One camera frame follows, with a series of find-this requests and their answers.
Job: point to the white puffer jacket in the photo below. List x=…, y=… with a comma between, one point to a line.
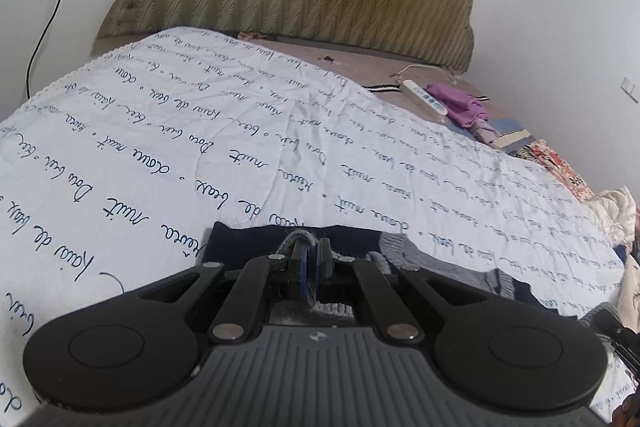
x=612, y=214

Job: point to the white script-printed blanket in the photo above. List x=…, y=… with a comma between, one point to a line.
x=210, y=142

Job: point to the blue cream striped cloth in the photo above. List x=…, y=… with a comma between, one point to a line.
x=510, y=134

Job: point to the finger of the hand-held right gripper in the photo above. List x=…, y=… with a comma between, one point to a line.
x=617, y=329

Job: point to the white remote control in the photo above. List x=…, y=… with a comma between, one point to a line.
x=425, y=101

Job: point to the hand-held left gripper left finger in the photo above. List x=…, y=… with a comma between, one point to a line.
x=300, y=268

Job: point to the white wall switch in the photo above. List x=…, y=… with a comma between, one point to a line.
x=631, y=88

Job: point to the grey sweater with navy sleeves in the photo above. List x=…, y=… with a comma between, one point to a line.
x=430, y=264

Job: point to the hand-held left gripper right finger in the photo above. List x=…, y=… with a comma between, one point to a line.
x=325, y=268

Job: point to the purple cloth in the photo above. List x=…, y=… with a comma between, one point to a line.
x=457, y=104

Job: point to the red floral cloth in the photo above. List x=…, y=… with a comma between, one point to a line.
x=555, y=164

